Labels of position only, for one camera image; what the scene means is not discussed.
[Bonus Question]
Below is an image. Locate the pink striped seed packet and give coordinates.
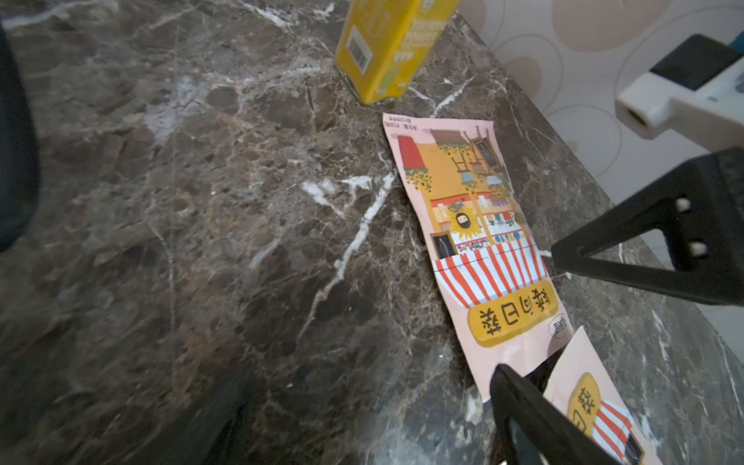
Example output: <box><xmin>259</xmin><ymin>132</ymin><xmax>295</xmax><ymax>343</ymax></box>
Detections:
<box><xmin>383</xmin><ymin>114</ymin><xmax>574</xmax><ymax>402</ymax></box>

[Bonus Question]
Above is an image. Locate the orange striped seed packet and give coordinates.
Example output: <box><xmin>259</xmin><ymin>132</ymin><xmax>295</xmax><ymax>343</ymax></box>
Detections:
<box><xmin>544</xmin><ymin>327</ymin><xmax>661</xmax><ymax>464</ymax></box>

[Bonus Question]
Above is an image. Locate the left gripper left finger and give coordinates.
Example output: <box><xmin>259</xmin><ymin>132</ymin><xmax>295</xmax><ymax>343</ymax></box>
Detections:
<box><xmin>127</xmin><ymin>371</ymin><xmax>253</xmax><ymax>464</ymax></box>

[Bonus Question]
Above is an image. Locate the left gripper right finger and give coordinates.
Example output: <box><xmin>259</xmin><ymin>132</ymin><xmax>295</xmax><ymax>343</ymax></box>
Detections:
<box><xmin>490</xmin><ymin>364</ymin><xmax>617</xmax><ymax>464</ymax></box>

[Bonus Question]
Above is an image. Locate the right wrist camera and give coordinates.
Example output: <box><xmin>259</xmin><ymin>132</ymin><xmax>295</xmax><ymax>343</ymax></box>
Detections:
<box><xmin>615</xmin><ymin>34</ymin><xmax>743</xmax><ymax>152</ymax></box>

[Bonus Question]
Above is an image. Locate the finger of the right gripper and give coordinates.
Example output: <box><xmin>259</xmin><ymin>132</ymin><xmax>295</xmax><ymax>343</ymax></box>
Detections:
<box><xmin>551</xmin><ymin>147</ymin><xmax>743</xmax><ymax>306</ymax></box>

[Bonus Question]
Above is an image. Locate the yellow turmeric powder bottle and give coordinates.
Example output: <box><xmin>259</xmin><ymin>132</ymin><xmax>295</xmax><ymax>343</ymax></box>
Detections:
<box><xmin>335</xmin><ymin>0</ymin><xmax>460</xmax><ymax>105</ymax></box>

